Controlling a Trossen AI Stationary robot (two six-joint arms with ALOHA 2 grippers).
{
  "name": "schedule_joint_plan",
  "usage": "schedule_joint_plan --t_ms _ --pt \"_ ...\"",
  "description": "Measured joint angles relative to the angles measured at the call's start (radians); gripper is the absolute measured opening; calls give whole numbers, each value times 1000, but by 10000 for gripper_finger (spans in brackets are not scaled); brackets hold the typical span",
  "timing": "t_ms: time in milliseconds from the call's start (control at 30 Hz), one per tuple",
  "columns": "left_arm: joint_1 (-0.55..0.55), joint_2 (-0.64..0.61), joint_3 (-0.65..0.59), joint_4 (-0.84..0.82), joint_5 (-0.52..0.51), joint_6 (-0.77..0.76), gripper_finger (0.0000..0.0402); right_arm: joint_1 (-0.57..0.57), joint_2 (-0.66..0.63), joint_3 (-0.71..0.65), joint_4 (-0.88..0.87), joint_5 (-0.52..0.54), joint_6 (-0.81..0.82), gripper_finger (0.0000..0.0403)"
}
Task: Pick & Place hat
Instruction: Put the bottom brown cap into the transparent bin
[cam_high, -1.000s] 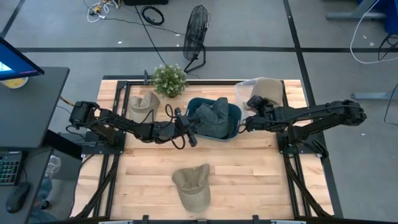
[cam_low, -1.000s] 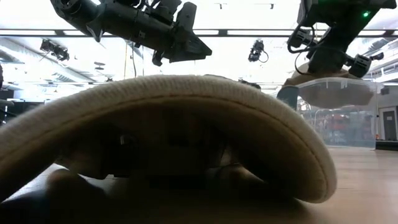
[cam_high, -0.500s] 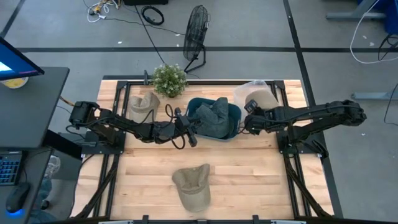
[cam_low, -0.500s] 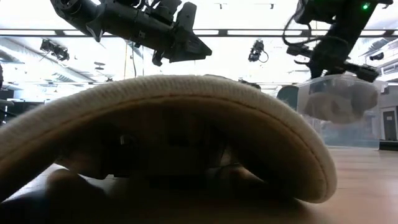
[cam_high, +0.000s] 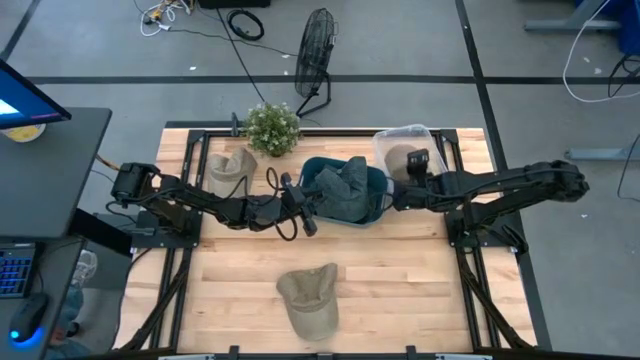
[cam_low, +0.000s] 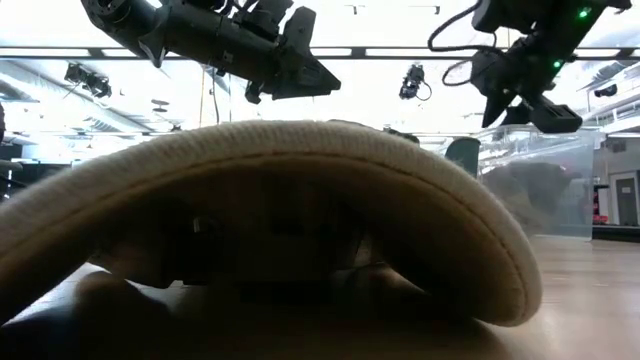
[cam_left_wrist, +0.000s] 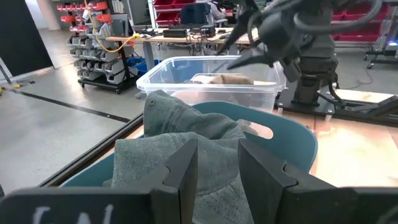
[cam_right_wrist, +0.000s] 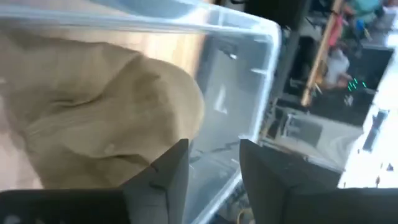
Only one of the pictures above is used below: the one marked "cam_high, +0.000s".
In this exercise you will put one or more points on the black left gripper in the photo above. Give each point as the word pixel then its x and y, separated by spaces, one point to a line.
pixel 295 205

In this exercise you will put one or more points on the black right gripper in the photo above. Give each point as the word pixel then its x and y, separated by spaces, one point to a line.
pixel 417 192

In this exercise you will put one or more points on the grey fabric hat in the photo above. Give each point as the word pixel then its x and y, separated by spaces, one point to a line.
pixel 342 192

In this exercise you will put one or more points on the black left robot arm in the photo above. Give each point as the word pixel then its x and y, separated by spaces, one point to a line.
pixel 200 200

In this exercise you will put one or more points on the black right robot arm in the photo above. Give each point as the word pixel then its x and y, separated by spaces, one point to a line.
pixel 510 185

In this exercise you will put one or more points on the tan hat in clear container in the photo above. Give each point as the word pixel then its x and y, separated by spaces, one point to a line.
pixel 397 161

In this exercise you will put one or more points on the tan crumpled bucket hat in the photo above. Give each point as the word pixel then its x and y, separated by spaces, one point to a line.
pixel 230 170

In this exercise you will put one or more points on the blue plastic bin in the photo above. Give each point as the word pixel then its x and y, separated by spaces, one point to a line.
pixel 376 182

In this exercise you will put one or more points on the clear plastic container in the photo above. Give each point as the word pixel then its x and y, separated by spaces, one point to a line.
pixel 400 136

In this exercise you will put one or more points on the green potted plant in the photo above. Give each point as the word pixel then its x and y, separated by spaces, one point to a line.
pixel 271 129

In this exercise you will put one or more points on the tan baseball cap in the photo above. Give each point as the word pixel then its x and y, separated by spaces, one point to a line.
pixel 310 305

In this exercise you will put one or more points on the black floor fan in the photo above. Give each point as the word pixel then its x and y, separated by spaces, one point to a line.
pixel 314 50

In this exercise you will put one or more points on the black box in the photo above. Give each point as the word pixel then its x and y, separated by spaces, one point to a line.
pixel 232 3

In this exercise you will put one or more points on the grey desk foot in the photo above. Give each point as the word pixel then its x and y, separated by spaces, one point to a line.
pixel 600 154

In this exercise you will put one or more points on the grey desk leg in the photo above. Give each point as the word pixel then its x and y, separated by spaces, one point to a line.
pixel 570 22

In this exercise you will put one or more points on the person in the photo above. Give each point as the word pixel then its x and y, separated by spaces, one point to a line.
pixel 72 305

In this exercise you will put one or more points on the black keyboard desk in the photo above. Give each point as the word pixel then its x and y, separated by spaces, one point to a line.
pixel 55 280

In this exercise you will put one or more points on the blue object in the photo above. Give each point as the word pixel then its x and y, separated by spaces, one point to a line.
pixel 627 25

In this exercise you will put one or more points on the yellow round object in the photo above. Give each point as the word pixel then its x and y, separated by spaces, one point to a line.
pixel 22 133

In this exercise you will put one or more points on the computer monitor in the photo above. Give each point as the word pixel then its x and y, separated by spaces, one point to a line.
pixel 25 100

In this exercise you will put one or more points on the backlit keyboard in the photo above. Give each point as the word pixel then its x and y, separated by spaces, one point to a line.
pixel 15 270

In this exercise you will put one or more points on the black computer mouse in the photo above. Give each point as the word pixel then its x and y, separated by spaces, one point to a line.
pixel 27 317

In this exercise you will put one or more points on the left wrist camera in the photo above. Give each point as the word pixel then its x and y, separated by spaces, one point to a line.
pixel 286 180

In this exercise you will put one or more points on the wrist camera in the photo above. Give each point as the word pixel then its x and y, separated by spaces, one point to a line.
pixel 286 180
pixel 418 161

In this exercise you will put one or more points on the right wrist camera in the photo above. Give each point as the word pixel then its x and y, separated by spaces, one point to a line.
pixel 418 161

